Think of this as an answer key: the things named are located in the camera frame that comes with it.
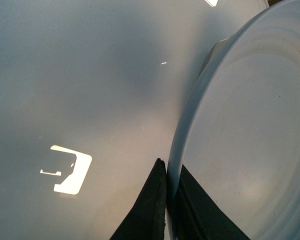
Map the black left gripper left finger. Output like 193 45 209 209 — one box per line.
111 158 167 240

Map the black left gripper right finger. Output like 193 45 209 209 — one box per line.
176 166 249 240

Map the light blue round plate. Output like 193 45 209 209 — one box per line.
167 0 300 240

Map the white silver toaster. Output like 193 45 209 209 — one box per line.
197 38 228 78

